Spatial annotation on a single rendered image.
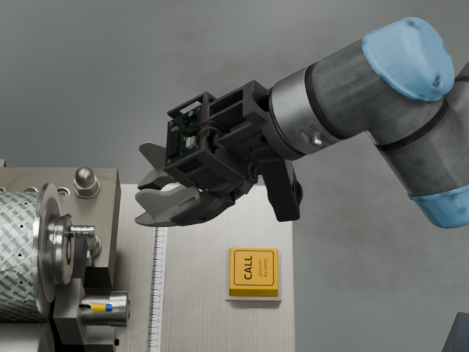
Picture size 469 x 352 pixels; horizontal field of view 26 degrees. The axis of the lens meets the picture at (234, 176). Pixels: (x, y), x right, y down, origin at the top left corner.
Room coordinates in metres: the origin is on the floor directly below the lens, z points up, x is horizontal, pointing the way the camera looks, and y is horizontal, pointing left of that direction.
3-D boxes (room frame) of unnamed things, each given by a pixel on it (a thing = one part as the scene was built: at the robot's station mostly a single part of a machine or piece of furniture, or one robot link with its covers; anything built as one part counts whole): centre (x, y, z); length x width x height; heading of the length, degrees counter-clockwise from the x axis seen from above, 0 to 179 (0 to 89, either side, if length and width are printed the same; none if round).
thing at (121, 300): (0.52, 0.13, 1.18); 0.04 x 0.02 x 0.04; 179
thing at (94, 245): (0.69, 0.20, 1.05); 0.04 x 0.04 x 0.04
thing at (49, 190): (0.56, 0.20, 1.25); 0.15 x 0.01 x 0.15; 179
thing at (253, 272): (0.71, -0.03, 0.91); 0.07 x 0.07 x 0.02; 89
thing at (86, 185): (0.78, 0.21, 1.05); 0.04 x 0.04 x 0.04
